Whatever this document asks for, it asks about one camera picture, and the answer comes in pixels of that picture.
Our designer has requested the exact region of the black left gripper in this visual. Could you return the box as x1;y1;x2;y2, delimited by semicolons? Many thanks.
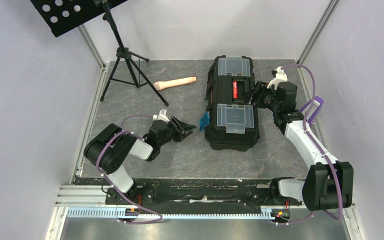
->
158;115;197;147

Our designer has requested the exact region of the black plastic toolbox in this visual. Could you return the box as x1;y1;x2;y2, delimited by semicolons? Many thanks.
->
199;55;260;152

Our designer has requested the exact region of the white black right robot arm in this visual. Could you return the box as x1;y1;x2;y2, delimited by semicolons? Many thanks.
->
199;79;354;212

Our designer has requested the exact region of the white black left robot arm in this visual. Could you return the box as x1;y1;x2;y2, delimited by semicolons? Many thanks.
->
83;115;197;204

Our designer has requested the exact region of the purple plastic scraper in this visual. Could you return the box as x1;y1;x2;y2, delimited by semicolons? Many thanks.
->
299;96;324;125

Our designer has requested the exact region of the black tripod music stand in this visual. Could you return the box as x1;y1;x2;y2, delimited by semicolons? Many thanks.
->
31;0;169;107

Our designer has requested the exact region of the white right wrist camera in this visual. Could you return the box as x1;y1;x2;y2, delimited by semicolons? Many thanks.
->
266;66;288;90

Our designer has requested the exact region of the beige wooden handle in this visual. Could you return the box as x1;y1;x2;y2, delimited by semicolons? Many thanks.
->
153;76;197;91

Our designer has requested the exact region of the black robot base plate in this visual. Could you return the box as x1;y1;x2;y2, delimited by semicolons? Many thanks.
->
105;178;303;215

